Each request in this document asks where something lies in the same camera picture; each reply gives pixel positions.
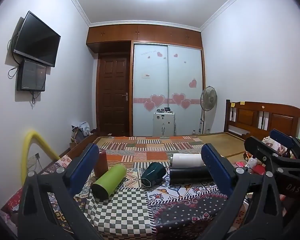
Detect green glass bottle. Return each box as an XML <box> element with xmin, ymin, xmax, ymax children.
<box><xmin>91</xmin><ymin>164</ymin><xmax>127</xmax><ymax>200</ymax></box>

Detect red cylindrical cup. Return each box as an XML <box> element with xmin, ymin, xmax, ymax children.
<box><xmin>94</xmin><ymin>150</ymin><xmax>108</xmax><ymax>179</ymax></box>

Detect dark teal faceted cup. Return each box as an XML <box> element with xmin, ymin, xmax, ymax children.
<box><xmin>141</xmin><ymin>162</ymin><xmax>166</xmax><ymax>187</ymax></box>

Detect wooden bed headboard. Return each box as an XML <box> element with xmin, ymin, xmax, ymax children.
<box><xmin>224</xmin><ymin>100</ymin><xmax>300</xmax><ymax>140</ymax></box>

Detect standing electric fan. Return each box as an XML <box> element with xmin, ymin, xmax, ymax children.
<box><xmin>199</xmin><ymin>86</ymin><xmax>217</xmax><ymax>134</ymax></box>

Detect patchwork patterned bed cover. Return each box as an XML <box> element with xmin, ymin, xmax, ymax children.
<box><xmin>1</xmin><ymin>135</ymin><xmax>248</xmax><ymax>240</ymax></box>

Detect white thermos bottle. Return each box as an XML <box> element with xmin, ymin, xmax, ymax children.
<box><xmin>171</xmin><ymin>153</ymin><xmax>204</xmax><ymax>168</ymax></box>

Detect black thermos bottle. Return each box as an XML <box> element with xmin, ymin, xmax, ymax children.
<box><xmin>170</xmin><ymin>166</ymin><xmax>213</xmax><ymax>185</ymax></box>

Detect yellow foam tube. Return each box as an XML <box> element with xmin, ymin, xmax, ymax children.
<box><xmin>20</xmin><ymin>128</ymin><xmax>61</xmax><ymax>183</ymax></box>

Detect pile of clothes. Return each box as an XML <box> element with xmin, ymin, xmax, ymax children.
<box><xmin>71</xmin><ymin>121</ymin><xmax>91</xmax><ymax>144</ymax></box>

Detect white appliance cabinet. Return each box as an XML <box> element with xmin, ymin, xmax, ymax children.
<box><xmin>153</xmin><ymin>107</ymin><xmax>175</xmax><ymax>137</ymax></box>

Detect frosted sliding wardrobe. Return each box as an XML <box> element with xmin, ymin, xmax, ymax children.
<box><xmin>132</xmin><ymin>43</ymin><xmax>204</xmax><ymax>137</ymax></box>

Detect brown wooden door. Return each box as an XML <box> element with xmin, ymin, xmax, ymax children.
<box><xmin>96</xmin><ymin>54</ymin><xmax>129</xmax><ymax>136</ymax></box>

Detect wall power socket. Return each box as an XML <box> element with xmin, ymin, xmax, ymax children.
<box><xmin>27</xmin><ymin>153</ymin><xmax>40</xmax><ymax>168</ymax></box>

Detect small black wall monitor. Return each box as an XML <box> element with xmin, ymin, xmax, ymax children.
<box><xmin>16</xmin><ymin>59</ymin><xmax>46</xmax><ymax>92</ymax></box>

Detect wall mounted black television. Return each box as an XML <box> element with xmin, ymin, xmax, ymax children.
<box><xmin>13</xmin><ymin>11</ymin><xmax>61</xmax><ymax>67</ymax></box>

